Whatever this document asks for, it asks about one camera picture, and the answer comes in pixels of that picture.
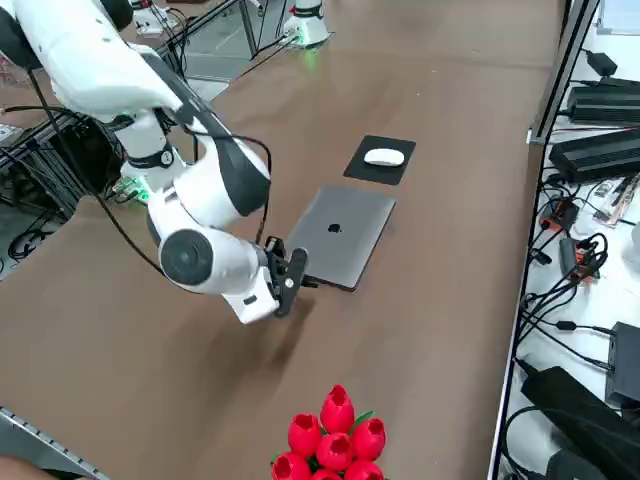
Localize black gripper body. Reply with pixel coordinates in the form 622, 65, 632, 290
263, 236, 321, 320

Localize white computer mouse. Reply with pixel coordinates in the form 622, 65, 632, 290
362, 147, 406, 168

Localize grey closed laptop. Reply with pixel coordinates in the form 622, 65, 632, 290
284, 182, 398, 293

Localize black mouse pad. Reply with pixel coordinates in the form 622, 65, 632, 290
342, 133, 418, 188

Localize red artificial tulip bouquet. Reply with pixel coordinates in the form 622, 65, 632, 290
270, 383, 388, 480

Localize slim black adapter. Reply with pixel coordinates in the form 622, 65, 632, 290
558, 236, 582, 276

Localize black orange usb hub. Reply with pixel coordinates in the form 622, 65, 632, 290
541, 196, 582, 232

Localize white electronics box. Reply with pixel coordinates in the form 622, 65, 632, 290
131, 3, 177, 37

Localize orange black connector block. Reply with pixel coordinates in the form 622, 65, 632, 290
569, 246, 602, 284

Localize large black power brick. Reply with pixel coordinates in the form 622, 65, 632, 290
519, 366, 640, 480

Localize long black power brick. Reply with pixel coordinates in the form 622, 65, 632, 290
548, 128, 640, 183

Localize black square box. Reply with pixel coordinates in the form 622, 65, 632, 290
604, 321, 640, 407

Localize long black ribbed box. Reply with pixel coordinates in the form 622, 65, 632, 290
566, 84, 640, 127

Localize small black power adapter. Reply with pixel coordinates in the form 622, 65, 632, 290
584, 49, 619, 77

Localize black metal support frame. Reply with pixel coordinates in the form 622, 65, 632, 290
0, 106, 124, 222

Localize black desk cable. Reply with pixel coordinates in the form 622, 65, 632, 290
519, 292, 617, 372

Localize aluminium table edge rail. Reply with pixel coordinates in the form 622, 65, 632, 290
0, 405, 111, 480

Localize aluminium frame post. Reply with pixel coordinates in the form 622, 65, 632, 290
528, 0, 602, 147

